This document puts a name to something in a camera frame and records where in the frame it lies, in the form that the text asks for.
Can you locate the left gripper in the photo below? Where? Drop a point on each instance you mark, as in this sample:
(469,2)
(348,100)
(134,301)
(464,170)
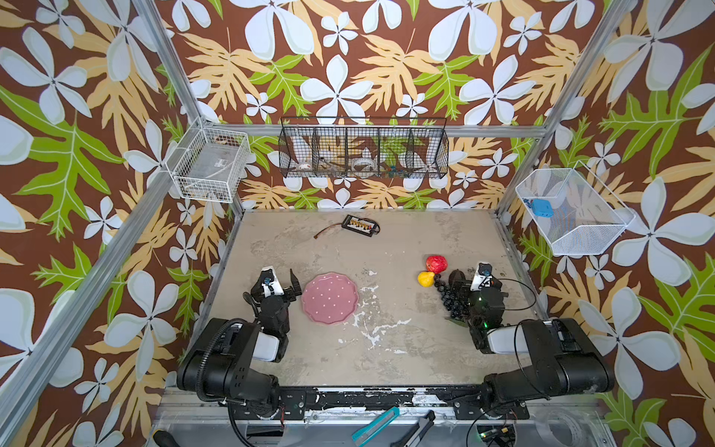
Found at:
(290,293)

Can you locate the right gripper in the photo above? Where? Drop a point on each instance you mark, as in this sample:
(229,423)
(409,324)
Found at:
(458,282)

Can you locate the pink polka dot plate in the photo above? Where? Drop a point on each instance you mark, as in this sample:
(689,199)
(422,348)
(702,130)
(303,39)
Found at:
(330,298)

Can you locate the red apple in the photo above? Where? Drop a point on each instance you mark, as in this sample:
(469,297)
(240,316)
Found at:
(436,264)

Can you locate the yellow lemon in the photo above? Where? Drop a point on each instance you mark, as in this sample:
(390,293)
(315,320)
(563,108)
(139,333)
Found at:
(426,279)

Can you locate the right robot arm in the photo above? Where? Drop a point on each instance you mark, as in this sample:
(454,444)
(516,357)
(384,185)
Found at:
(555,357)

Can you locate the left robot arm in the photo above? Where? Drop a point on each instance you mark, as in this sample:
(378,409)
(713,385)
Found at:
(218,365)

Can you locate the black grape bunch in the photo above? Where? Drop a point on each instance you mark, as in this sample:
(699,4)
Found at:
(454,291)

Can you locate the blue object in basket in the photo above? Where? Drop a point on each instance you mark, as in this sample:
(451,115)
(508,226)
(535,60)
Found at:
(541,208)

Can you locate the white mesh basket right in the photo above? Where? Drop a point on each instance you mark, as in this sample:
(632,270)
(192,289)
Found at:
(588,216)

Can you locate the black tool front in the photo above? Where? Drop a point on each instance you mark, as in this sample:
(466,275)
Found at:
(417,432)

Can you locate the teal utility knife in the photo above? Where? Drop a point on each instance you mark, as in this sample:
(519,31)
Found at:
(367,433)

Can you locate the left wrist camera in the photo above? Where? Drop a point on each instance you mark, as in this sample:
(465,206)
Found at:
(269,283)

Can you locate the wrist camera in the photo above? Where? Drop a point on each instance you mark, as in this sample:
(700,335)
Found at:
(483,277)
(269,283)

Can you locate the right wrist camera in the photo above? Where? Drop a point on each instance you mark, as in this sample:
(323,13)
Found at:
(483,277)

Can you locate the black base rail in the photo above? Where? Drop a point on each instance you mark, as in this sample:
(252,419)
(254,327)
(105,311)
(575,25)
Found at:
(463,402)

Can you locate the white wire basket left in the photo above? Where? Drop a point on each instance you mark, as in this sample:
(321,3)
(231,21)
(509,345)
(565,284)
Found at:
(208,163)

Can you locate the black wire basket rear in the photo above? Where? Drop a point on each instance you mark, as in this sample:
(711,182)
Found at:
(388,147)

